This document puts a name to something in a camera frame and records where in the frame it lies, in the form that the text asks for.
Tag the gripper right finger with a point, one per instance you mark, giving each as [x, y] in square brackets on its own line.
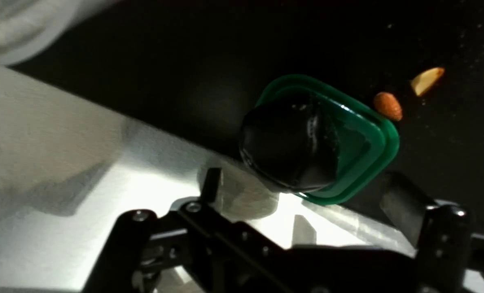
[443, 244]

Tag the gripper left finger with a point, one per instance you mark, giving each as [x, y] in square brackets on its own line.
[209, 244]

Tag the black ball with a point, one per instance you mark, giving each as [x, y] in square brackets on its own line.
[286, 146]

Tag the green plastic lid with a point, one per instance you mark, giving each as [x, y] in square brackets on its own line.
[364, 146]

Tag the brown almond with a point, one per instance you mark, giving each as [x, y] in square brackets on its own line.
[387, 106]

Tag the yellow nut piece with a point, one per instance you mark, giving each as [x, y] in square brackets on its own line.
[426, 80]

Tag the white round object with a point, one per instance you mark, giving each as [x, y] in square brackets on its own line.
[18, 24]

